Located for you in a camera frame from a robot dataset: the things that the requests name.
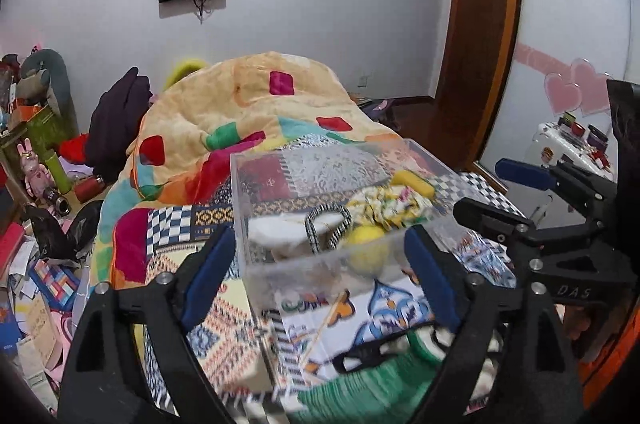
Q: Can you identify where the yellow floral cloth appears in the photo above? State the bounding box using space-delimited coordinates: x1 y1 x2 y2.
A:
347 185 436 230

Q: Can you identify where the yellow ball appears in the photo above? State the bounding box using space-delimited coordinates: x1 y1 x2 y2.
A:
345 225 396 277

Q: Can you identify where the white cloth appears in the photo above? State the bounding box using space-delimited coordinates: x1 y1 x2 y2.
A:
248 214 313 262

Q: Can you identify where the pink heart wall decoration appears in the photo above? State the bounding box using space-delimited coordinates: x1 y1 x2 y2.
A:
515 44 621 117

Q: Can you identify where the black plastic bag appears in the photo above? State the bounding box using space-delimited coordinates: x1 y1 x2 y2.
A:
22 199 103 262

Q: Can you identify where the brown wooden door frame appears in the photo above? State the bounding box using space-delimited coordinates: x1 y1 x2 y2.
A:
432 0 526 175

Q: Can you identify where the green knitted cloth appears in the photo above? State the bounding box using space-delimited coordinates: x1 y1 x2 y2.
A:
295 329 451 424

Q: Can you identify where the green bottle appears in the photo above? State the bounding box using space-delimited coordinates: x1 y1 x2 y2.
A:
44 151 73 195

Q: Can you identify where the green cardboard box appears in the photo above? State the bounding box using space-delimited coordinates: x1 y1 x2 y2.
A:
0 106 76 165

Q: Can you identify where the clear plastic box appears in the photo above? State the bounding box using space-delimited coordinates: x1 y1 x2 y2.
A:
230 138 482 312

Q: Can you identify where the black fabric strap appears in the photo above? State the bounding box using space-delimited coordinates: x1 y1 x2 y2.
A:
332 329 451 375

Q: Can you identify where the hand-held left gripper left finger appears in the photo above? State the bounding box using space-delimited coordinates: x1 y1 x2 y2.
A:
57 225 237 424

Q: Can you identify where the grey plush toy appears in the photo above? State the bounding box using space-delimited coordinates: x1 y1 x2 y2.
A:
17 49 78 130

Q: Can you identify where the black white striped hairband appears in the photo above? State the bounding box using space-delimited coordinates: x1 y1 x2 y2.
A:
306 205 353 255

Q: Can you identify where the red cloth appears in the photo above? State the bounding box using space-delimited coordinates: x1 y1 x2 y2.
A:
59 134 93 162

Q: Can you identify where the pink rabbit toy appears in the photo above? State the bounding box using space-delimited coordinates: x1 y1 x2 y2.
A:
17 138 53 200

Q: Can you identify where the pile of books and papers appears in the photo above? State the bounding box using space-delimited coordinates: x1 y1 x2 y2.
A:
0 224 96 405

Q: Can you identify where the orange patterned quilt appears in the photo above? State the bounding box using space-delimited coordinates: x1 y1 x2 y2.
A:
97 51 401 290

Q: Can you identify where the thin wooden stick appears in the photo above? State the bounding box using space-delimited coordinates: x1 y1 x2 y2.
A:
299 289 351 370

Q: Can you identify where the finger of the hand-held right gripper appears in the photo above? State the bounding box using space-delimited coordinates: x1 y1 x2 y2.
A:
452 197 612 273
495 156 619 223

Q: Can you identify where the person's right hand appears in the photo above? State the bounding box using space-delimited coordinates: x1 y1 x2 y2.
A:
562 304 593 360

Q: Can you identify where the dark jacket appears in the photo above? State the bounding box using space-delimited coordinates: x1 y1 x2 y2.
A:
85 67 153 170

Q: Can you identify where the red thermos bottle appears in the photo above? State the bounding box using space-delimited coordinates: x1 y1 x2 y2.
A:
74 174 107 203

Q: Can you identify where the yellow-green plush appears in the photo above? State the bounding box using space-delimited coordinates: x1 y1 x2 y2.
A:
164 59 211 87

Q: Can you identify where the patchwork bed sheet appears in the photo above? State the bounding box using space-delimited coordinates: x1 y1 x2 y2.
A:
97 131 526 424

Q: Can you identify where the yellow plush block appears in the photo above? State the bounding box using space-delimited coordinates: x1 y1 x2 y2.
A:
392 170 436 200

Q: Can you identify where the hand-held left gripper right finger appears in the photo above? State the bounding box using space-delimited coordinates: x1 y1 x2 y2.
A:
402 224 587 424

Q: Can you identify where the white suitcase with stickers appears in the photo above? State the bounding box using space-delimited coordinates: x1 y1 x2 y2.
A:
525 121 616 225

